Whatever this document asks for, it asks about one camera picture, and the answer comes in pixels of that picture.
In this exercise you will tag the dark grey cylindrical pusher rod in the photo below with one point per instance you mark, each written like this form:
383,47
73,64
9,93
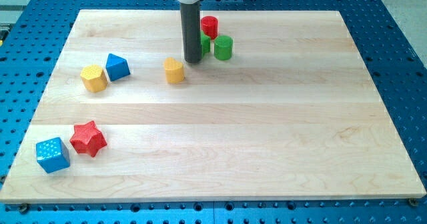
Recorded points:
190,26

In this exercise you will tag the yellow heart block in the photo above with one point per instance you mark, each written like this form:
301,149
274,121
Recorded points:
174,70

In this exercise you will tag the red cylinder block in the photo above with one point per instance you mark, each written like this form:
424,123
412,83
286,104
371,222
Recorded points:
209,26

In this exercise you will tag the green block behind rod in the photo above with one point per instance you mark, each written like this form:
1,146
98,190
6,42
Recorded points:
205,43

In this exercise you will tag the green cylinder block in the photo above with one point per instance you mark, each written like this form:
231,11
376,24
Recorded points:
223,47

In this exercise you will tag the blue triangle block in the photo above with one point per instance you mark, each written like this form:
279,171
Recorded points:
117,67

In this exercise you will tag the yellow hexagon block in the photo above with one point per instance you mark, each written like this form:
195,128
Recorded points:
94,78

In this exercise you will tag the red star block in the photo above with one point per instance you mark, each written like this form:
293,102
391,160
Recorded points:
87,139

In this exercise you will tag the blue cube block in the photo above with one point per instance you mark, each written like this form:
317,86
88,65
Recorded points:
52,155

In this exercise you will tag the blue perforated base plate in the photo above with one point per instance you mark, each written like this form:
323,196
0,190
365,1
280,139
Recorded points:
33,46

